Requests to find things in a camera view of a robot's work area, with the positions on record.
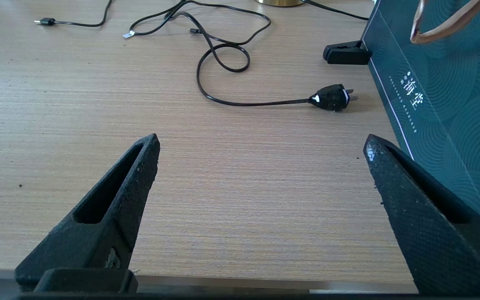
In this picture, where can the dark blue board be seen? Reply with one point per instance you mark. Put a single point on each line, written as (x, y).
(452, 104)

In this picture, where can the brass and wood desk lamp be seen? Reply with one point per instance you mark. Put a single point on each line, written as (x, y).
(279, 3)

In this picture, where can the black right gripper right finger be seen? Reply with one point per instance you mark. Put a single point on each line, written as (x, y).
(431, 241)

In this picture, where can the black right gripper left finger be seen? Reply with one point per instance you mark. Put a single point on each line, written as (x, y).
(98, 246)

